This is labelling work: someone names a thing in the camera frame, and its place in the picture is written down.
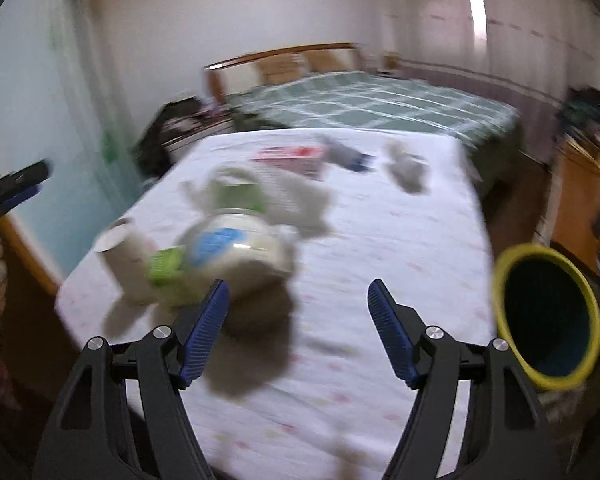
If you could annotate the green white wrapper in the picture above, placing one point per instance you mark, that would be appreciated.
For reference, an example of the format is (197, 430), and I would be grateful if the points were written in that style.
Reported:
(166, 266)

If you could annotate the dark clothes heap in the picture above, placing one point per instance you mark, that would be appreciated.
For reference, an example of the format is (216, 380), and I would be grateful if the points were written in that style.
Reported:
(587, 110)

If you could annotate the dark clothes pile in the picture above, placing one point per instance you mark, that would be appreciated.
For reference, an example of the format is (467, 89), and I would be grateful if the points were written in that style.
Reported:
(155, 135)

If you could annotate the white nightstand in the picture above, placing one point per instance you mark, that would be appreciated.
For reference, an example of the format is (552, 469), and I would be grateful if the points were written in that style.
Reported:
(195, 135)

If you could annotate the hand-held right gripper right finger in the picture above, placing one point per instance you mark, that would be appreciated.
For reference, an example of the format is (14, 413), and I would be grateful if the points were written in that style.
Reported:
(387, 330)

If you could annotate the wooden headboard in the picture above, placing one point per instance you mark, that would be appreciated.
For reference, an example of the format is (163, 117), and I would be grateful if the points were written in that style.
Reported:
(215, 80)

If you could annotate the clear plastic bottle blue label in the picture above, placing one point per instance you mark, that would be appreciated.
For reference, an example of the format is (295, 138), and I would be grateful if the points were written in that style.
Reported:
(240, 255)

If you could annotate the white paper cup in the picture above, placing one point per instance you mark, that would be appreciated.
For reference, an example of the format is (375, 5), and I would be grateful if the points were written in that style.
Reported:
(122, 260)

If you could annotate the pink curtain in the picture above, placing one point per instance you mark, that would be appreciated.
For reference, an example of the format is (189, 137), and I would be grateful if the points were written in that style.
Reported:
(520, 35)

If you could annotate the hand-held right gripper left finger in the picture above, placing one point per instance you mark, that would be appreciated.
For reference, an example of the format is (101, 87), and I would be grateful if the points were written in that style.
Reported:
(207, 330)

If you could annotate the white plastic bag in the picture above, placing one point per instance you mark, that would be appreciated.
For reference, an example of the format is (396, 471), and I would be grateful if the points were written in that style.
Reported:
(290, 200)

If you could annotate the wooden desk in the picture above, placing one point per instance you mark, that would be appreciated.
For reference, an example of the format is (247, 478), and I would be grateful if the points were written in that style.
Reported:
(575, 200)

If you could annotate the white dotted tablecloth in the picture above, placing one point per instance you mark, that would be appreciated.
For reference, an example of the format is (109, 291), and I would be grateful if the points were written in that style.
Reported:
(380, 240)

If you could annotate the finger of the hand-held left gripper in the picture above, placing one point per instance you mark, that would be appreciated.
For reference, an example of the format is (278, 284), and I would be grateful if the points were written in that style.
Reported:
(17, 199)
(32, 171)

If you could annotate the white blue packet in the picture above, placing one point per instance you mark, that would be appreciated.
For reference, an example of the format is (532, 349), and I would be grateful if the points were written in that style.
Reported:
(350, 157)

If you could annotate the pink carton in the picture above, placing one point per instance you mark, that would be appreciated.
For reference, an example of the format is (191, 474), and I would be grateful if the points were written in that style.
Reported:
(292, 157)

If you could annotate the green checked bed blanket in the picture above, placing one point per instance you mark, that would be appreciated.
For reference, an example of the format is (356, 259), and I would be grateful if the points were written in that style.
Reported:
(380, 105)

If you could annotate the grey paper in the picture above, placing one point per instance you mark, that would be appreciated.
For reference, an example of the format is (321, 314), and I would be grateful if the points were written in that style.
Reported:
(406, 167)

